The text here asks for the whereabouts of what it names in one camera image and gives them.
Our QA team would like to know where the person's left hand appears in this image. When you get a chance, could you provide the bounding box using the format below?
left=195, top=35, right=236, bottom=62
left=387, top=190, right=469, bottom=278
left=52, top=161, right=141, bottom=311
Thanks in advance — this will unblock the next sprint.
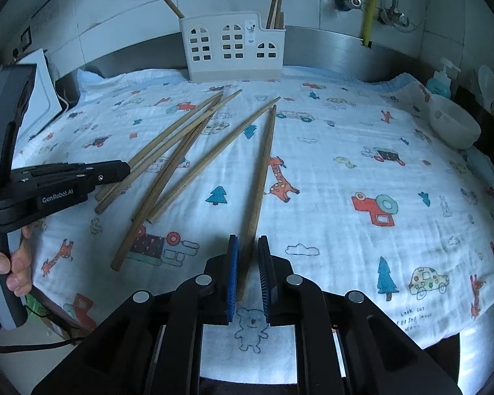
left=0, top=225, right=33, bottom=297

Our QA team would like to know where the white appliance box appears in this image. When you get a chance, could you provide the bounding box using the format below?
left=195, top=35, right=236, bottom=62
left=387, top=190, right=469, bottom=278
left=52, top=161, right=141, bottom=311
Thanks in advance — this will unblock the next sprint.
left=16, top=49, right=61, bottom=145

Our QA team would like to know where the white printed cloth mat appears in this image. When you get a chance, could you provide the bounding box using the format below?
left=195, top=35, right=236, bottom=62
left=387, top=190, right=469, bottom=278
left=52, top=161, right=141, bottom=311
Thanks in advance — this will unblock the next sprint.
left=14, top=69, right=494, bottom=346

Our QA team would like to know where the white house-shaped utensil holder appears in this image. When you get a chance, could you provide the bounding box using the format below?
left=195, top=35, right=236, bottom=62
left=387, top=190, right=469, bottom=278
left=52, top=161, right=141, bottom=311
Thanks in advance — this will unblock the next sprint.
left=179, top=12, right=286, bottom=82

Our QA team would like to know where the white ceramic bowl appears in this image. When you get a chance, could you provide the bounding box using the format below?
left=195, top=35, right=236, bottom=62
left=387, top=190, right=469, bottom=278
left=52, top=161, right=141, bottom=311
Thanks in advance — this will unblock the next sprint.
left=427, top=94, right=481, bottom=150

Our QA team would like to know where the teal soap dispenser bottle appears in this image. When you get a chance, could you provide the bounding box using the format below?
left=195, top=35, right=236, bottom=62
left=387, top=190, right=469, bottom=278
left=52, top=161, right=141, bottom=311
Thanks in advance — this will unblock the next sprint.
left=425, top=57, right=461, bottom=99

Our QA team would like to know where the white rice spoon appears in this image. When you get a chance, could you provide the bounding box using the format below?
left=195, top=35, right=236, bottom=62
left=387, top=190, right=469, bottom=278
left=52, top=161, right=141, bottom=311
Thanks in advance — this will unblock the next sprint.
left=478, top=65, right=494, bottom=111

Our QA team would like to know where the yellow gas hose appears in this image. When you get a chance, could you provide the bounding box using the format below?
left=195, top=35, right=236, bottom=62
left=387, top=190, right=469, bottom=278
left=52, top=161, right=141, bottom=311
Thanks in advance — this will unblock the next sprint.
left=359, top=0, right=383, bottom=48

